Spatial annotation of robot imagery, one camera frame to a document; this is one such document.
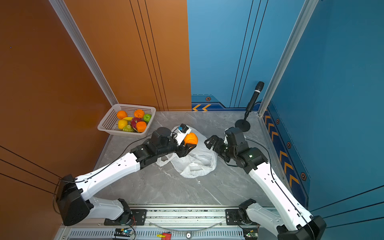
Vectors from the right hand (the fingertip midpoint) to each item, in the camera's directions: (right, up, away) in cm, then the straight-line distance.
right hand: (208, 146), depth 72 cm
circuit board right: (+20, -41, -1) cm, 46 cm away
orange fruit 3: (-48, +19, +37) cm, 63 cm away
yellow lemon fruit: (-59, +12, +33) cm, 69 cm away
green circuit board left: (-40, -41, -2) cm, 57 cm away
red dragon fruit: (-49, +14, +31) cm, 60 cm away
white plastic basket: (-69, +12, +35) cm, 78 cm away
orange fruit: (-8, +5, -4) cm, 10 cm away
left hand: (-8, +3, +1) cm, 8 cm away
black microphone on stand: (+29, +10, +36) cm, 48 cm away
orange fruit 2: (-63, +19, +40) cm, 77 cm away
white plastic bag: (-3, -10, +13) cm, 17 cm away
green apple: (-42, +16, +37) cm, 58 cm away
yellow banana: (-58, +16, +40) cm, 72 cm away
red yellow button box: (-20, -40, -5) cm, 45 cm away
